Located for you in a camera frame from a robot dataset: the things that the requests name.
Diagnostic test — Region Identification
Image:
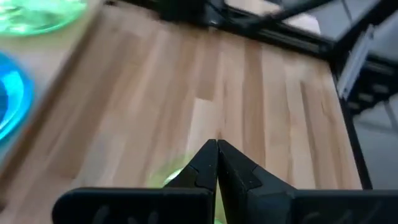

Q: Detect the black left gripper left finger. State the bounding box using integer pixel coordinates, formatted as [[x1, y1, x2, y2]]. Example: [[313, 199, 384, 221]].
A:
[[52, 139, 218, 224]]

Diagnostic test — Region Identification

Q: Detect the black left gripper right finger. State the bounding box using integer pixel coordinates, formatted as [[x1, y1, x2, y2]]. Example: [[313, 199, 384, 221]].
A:
[[218, 139, 398, 224]]

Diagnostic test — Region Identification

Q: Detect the green transparent plastic plate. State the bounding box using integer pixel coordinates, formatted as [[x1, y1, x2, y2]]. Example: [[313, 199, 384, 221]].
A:
[[0, 0, 88, 35], [144, 152, 229, 224]]

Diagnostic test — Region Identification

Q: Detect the blue transparent plastic plate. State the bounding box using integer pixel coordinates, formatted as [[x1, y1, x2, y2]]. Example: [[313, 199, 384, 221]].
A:
[[0, 51, 35, 142]]

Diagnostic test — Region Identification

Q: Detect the silver metal bracket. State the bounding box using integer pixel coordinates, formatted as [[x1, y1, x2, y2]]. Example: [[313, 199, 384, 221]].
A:
[[336, 26, 376, 100]]

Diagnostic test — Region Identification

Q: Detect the black aluminium rig frame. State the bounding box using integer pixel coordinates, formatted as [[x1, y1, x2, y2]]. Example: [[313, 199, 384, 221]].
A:
[[104, 0, 398, 190]]

